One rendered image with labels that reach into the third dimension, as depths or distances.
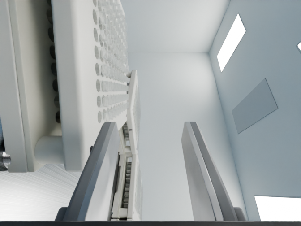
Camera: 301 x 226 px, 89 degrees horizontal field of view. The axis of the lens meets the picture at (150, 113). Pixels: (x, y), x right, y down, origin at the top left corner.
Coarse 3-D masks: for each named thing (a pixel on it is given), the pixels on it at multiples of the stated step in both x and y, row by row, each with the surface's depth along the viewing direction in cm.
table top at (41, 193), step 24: (0, 120) 14; (0, 144) 13; (0, 168) 13; (48, 168) 20; (0, 192) 13; (24, 192) 16; (48, 192) 20; (72, 192) 25; (0, 216) 13; (24, 216) 16; (48, 216) 20
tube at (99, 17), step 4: (48, 12) 15; (96, 12) 15; (100, 12) 15; (104, 12) 16; (48, 16) 15; (96, 16) 15; (100, 16) 15; (104, 16) 16; (48, 20) 16; (52, 20) 16; (96, 20) 16; (100, 20) 16; (104, 20) 17; (96, 24) 16; (100, 24) 16; (104, 24) 16
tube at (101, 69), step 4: (52, 64) 16; (96, 64) 16; (100, 64) 16; (104, 64) 16; (52, 68) 16; (96, 68) 16; (100, 68) 16; (104, 68) 16; (52, 72) 16; (56, 72) 16; (96, 72) 16; (100, 72) 16; (104, 72) 16
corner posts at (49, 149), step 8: (48, 136) 15; (56, 136) 15; (40, 144) 14; (48, 144) 14; (56, 144) 14; (40, 152) 14; (48, 152) 14; (56, 152) 14; (40, 160) 14; (48, 160) 14; (56, 160) 14
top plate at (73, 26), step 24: (72, 0) 12; (72, 24) 12; (72, 48) 12; (72, 72) 12; (72, 96) 13; (96, 96) 16; (72, 120) 13; (96, 120) 16; (120, 120) 30; (72, 144) 13; (72, 168) 14
